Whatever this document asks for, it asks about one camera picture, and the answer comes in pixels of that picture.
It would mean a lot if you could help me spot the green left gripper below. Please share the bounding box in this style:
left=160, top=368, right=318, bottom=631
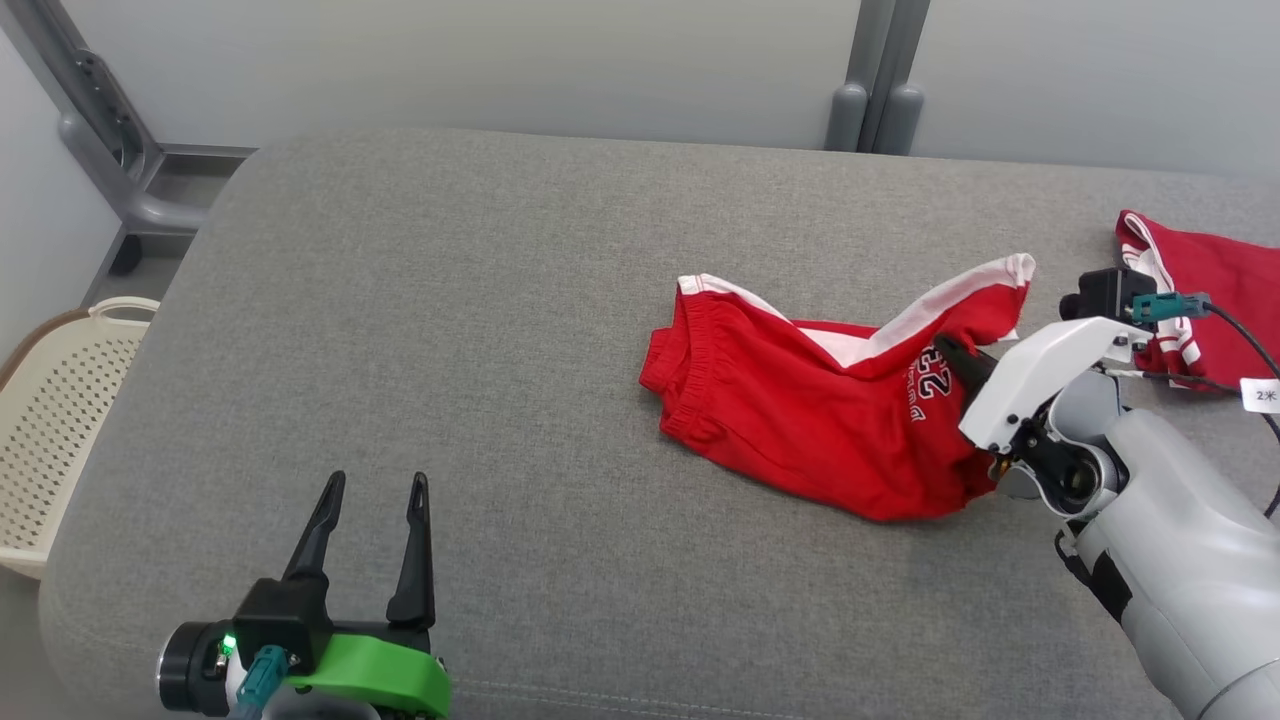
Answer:
left=235, top=470, right=453, bottom=720

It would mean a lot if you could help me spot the teal camera connector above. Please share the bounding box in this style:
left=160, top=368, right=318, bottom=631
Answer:
left=1130, top=292, right=1213, bottom=327
left=230, top=645, right=293, bottom=720

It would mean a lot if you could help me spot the grey double partition post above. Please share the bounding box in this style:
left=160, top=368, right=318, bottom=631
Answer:
left=826, top=0, right=931, bottom=155

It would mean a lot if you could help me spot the teal right camera connector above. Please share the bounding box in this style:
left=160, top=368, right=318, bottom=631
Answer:
left=1130, top=292, right=1213, bottom=327

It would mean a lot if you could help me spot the red basketball jersey white trim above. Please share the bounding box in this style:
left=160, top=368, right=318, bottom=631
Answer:
left=1115, top=210, right=1280, bottom=393

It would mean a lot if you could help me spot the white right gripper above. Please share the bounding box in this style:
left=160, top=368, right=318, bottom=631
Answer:
left=933, top=317, right=1153, bottom=493

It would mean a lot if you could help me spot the red shorts white side stripe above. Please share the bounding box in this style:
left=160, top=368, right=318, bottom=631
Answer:
left=640, top=253, right=1038, bottom=524

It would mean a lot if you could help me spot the grey corner frame post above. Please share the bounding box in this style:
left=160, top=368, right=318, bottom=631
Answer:
left=0, top=0, right=256, bottom=233

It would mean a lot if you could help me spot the cream perforated laundry basket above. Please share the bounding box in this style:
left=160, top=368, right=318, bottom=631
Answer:
left=0, top=297, right=161, bottom=581

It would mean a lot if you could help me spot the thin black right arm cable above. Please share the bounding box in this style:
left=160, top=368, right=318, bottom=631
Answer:
left=1098, top=300, right=1280, bottom=521

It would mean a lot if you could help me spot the teal left camera connector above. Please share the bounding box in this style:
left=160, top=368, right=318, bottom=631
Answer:
left=230, top=645, right=293, bottom=720

